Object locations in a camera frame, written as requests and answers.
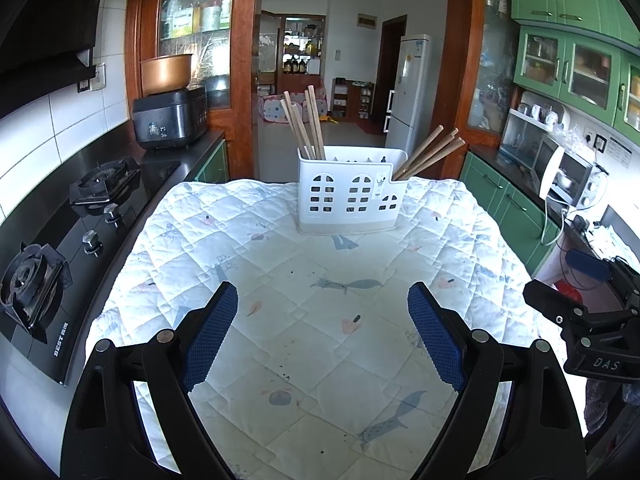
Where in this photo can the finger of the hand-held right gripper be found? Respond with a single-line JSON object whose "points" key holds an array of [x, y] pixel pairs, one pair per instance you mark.
{"points": [[587, 262], [550, 300]]}

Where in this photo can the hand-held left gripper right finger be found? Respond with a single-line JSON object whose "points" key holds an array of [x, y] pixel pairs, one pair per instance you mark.
{"points": [[435, 335]]}

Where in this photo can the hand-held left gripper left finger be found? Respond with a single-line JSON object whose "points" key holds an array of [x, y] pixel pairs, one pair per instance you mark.
{"points": [[210, 335]]}

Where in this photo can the white plastic utensil holder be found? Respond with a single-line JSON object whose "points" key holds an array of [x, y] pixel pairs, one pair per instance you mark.
{"points": [[350, 200]]}

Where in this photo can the red plastic bag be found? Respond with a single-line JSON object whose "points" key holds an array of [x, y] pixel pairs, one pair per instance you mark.
{"points": [[567, 290]]}

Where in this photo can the white toaster oven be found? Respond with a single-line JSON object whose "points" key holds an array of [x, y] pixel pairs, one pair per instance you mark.
{"points": [[575, 175]]}

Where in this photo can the white quilted printed blanket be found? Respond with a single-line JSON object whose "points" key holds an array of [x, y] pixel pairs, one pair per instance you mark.
{"points": [[310, 340]]}

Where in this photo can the green lower cabinets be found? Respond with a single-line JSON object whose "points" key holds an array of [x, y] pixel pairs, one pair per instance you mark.
{"points": [[500, 200]]}

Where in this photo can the white dish shelf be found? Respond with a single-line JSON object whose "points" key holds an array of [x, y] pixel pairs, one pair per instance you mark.
{"points": [[520, 135]]}

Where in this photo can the metal stove knob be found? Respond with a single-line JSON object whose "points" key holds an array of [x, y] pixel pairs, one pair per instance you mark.
{"points": [[114, 216], [92, 244]]}

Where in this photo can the small green lower cabinet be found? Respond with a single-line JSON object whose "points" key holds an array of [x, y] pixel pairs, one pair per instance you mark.
{"points": [[215, 165]]}

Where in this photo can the black gas burner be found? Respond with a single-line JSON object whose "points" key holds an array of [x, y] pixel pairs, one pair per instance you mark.
{"points": [[27, 285], [102, 182]]}

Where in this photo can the black glass gas cooktop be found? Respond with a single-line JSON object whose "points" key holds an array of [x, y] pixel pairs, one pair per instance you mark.
{"points": [[50, 230]]}

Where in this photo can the black rice cooker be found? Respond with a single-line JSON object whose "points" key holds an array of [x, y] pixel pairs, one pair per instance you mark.
{"points": [[170, 120]]}

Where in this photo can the polka-dot play tent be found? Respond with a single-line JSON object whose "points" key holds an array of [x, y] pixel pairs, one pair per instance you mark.
{"points": [[272, 110]]}

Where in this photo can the wooden glass-door cabinet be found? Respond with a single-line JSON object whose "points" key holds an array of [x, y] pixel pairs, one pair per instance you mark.
{"points": [[460, 60], [245, 60]]}

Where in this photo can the white refrigerator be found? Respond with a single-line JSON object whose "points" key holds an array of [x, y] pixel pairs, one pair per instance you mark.
{"points": [[410, 90]]}

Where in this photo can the wooden shoe rack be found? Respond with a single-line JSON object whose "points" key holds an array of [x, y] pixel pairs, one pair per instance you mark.
{"points": [[352, 102]]}

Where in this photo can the copper inner pot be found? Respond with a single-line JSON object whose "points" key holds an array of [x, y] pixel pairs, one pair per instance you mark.
{"points": [[167, 75]]}

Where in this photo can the dark wooden door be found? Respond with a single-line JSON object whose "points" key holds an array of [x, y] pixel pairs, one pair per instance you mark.
{"points": [[390, 60]]}

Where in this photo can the wooden display cabinet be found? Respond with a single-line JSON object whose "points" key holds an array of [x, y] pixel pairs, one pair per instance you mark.
{"points": [[300, 60]]}

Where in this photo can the black range hood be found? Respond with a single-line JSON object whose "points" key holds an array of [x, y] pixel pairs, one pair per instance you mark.
{"points": [[50, 25]]}

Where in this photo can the black wall socket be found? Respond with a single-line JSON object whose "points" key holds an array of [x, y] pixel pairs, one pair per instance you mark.
{"points": [[596, 142]]}

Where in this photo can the white wall outlet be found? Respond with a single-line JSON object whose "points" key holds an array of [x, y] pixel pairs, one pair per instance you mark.
{"points": [[97, 76]]}

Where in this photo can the wall electrical box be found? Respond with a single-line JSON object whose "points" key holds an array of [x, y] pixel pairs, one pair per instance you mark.
{"points": [[366, 21]]}

